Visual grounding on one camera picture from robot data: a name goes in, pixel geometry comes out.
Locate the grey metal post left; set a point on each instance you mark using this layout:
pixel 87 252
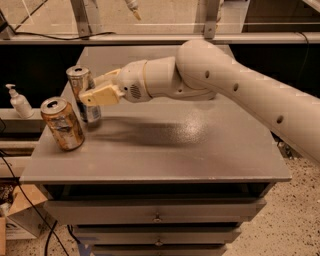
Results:
pixel 87 17

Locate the grey metal post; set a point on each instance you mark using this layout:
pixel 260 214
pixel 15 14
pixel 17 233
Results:
pixel 212 8
pixel 87 17

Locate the silver redbull can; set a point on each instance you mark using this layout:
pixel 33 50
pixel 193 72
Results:
pixel 80 80

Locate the grey drawer cabinet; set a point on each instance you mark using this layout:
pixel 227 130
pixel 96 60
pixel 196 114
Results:
pixel 163 178

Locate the orange soda can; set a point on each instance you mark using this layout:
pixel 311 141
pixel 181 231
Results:
pixel 63 123

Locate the cardboard box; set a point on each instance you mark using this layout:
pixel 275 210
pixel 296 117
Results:
pixel 25 215

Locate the white pump bottle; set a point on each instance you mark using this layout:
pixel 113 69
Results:
pixel 19 103

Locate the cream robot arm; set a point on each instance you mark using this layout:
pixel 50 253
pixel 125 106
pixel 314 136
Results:
pixel 199 71

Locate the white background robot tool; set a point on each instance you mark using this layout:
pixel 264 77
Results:
pixel 134 8

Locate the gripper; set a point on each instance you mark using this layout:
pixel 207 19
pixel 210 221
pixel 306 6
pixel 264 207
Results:
pixel 132 81

